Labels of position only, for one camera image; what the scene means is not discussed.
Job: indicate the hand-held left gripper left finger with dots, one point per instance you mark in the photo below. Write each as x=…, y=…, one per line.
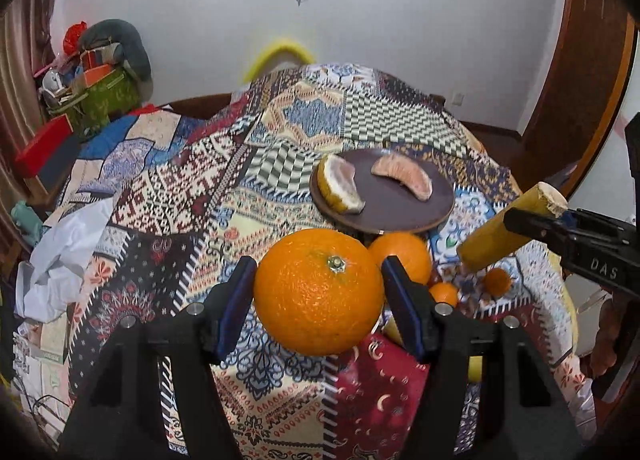
x=240, y=290

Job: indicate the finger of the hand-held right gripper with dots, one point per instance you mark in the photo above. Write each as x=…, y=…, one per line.
x=600, y=222
x=530, y=225

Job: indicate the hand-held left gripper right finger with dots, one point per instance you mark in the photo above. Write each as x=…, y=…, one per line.
x=400, y=300

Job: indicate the yellow cylindrical fruit piece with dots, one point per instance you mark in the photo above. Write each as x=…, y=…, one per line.
x=492, y=237

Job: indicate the small tangerine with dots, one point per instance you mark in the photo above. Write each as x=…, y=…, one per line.
x=444, y=295
x=497, y=282

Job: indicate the medium orange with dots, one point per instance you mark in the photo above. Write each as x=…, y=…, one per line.
x=406, y=254

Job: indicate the large orange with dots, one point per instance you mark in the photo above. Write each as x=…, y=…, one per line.
x=315, y=295

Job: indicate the round brown plate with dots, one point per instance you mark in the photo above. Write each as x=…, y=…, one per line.
x=390, y=202

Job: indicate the person's right hand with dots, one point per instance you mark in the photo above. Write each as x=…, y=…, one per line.
x=607, y=335

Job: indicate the yellow-green fruit piece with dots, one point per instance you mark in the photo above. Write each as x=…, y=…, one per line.
x=395, y=332

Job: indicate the patchwork printed blanket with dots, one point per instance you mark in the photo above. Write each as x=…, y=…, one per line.
x=175, y=200

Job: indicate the peeled pomelo segment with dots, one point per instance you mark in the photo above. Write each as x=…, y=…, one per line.
x=402, y=174

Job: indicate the pomelo wedge with peel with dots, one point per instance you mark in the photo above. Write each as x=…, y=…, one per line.
x=337, y=187

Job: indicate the wooden wardrobe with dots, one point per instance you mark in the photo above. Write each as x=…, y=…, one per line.
x=575, y=64

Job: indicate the crumpled white cloth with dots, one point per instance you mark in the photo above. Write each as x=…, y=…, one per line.
x=65, y=250

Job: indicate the scattered papers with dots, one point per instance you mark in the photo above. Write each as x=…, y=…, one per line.
x=40, y=355

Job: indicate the teal cloth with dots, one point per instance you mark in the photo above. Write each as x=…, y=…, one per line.
x=27, y=222

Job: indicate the green storage bag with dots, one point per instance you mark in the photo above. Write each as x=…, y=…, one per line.
x=110, y=99

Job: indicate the red box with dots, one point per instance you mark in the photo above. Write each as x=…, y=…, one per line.
x=42, y=147

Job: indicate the yellow fuzzy arc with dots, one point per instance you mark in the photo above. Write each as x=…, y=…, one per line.
x=280, y=45

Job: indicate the orange cardboard box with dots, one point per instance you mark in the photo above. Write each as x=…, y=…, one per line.
x=97, y=74

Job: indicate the grey pillow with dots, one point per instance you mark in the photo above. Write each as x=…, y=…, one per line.
x=127, y=39

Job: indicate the striped brown curtain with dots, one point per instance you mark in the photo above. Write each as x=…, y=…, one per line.
x=20, y=89

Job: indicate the red plastic bag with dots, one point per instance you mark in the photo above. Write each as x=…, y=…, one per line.
x=75, y=37

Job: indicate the white wall socket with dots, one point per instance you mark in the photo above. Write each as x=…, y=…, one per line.
x=458, y=99

